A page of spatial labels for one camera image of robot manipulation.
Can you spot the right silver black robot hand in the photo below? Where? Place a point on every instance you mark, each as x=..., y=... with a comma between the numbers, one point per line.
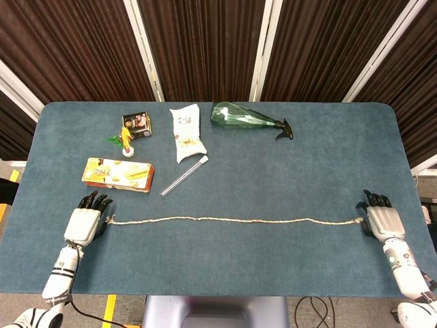
x=384, y=222

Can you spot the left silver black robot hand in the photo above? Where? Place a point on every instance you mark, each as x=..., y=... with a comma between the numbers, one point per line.
x=82, y=223

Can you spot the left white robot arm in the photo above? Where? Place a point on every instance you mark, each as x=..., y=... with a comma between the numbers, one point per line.
x=63, y=270

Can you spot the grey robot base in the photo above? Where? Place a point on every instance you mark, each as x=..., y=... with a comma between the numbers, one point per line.
x=215, y=311

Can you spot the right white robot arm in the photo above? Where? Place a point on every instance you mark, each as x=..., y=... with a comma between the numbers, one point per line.
x=406, y=273

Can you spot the orange yellow biscuit box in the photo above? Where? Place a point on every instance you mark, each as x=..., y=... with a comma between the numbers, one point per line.
x=116, y=172

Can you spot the yellow green feather shuttlecock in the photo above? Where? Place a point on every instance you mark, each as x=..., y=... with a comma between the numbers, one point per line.
x=128, y=150

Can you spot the brown corrugated partition panel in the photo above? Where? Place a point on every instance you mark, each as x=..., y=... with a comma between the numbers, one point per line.
x=324, y=44
x=205, y=51
x=13, y=136
x=68, y=51
x=416, y=85

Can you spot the small black snack box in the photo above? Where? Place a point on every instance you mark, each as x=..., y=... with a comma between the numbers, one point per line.
x=136, y=123

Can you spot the white snack bag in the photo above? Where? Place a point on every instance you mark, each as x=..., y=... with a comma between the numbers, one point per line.
x=186, y=136

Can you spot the clear test tube white cap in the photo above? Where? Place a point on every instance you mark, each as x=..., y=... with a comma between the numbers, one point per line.
x=203, y=159

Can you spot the green spray bottle black nozzle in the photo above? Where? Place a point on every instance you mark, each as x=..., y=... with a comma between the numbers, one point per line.
x=235, y=118

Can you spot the white partition post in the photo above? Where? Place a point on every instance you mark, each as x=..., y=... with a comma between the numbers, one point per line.
x=145, y=51
x=20, y=92
x=264, y=51
x=384, y=51

